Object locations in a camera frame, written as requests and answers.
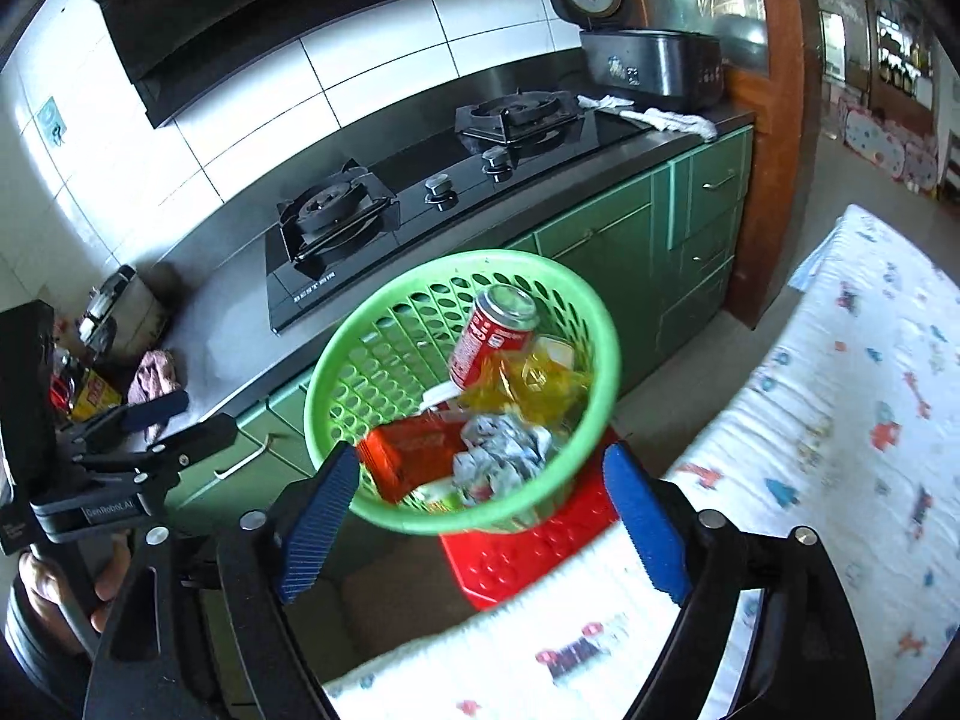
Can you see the white rag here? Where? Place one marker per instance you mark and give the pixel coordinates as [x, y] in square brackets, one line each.
[667, 118]

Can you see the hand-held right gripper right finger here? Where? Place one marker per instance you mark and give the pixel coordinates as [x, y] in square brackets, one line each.
[645, 525]

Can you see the green plastic basket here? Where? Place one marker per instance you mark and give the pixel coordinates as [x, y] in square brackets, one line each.
[390, 345]

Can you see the dotted play tent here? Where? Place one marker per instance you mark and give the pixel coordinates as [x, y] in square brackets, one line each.
[885, 139]

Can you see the yellow snack bag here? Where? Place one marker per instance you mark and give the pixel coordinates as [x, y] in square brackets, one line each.
[540, 382]

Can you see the black rice cooker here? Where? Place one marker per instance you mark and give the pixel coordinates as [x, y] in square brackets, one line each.
[652, 64]

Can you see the black gas stove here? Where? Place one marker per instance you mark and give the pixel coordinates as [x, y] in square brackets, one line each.
[405, 217]

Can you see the metal pot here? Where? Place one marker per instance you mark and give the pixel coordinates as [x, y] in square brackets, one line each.
[120, 307]

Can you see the orange red wrapper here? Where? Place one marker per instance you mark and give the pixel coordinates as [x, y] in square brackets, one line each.
[405, 454]

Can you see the person's left hand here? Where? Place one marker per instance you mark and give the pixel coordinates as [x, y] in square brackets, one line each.
[37, 600]

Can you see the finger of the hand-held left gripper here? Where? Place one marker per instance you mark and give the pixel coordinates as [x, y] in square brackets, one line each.
[202, 436]
[157, 405]

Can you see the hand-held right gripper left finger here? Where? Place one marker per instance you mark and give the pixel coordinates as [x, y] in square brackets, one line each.
[315, 525]

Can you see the printed white tablecloth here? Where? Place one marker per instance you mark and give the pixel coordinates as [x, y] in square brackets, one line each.
[825, 420]

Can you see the grey paper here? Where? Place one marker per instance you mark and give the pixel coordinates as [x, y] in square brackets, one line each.
[502, 457]

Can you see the wooden display shelf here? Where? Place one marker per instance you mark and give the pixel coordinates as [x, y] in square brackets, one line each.
[900, 52]

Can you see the black range hood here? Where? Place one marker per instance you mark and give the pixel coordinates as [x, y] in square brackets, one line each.
[262, 7]

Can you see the yellow packet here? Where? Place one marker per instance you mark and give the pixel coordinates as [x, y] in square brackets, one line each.
[94, 394]

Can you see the pink rag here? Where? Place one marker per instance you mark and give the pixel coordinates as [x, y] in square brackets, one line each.
[154, 375]

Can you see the red soda can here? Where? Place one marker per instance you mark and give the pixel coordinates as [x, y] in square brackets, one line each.
[487, 337]

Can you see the red plastic stool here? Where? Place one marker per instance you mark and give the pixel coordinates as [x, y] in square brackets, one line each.
[525, 547]

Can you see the green base cabinets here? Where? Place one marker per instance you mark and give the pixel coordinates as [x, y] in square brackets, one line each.
[600, 255]

